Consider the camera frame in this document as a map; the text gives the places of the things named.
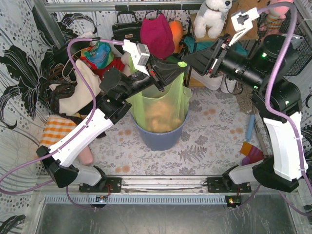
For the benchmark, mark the blue-grey trash bin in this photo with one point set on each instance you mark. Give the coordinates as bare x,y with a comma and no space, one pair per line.
160,141

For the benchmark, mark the pink plush toy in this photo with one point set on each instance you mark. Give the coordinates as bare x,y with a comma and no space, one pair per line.
275,17

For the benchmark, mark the black wire basket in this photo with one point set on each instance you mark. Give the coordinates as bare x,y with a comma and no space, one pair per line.
303,46

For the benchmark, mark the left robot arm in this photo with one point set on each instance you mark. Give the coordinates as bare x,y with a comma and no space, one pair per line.
58,159

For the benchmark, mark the crumpled brown paper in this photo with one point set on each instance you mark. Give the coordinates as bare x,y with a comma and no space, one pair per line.
160,117

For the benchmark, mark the red cloth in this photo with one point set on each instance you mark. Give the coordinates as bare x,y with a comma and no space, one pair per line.
114,67

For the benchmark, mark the orange plush toy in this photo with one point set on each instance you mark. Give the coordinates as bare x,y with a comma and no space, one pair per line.
177,32

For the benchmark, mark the black hat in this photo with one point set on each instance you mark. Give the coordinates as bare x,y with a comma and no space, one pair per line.
60,55

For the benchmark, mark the white fluffy plush lamb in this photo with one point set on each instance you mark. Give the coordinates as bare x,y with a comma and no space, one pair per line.
125,59

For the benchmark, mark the green trash bag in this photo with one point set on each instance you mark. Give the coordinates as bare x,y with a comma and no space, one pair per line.
175,94

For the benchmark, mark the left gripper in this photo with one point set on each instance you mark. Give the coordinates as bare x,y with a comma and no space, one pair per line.
155,77

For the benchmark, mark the black leather handbag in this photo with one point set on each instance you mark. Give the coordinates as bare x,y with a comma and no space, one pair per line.
129,31

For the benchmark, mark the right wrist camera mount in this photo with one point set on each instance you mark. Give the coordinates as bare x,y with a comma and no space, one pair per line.
243,23

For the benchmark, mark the orange checked towel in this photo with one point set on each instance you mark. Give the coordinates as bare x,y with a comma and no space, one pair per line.
56,129

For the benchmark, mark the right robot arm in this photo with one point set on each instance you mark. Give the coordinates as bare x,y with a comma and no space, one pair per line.
277,100

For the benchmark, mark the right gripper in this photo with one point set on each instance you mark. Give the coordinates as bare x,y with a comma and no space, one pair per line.
217,62

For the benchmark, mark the magenta cloth bag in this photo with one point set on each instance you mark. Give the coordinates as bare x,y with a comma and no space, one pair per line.
158,37

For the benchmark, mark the metal mounting rail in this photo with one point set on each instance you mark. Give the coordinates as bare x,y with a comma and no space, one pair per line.
152,190

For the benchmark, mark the cream canvas tote bag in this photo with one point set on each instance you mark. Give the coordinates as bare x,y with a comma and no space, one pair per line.
81,96

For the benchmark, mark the white sneaker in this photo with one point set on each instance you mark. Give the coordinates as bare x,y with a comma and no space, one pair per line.
227,85

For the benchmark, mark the white plush dog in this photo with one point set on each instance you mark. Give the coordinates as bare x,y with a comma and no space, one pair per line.
211,17

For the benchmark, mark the pink glasses case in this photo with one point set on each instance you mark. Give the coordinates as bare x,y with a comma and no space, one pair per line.
86,157

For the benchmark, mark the colourful printed cloth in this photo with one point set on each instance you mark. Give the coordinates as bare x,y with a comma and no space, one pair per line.
97,56

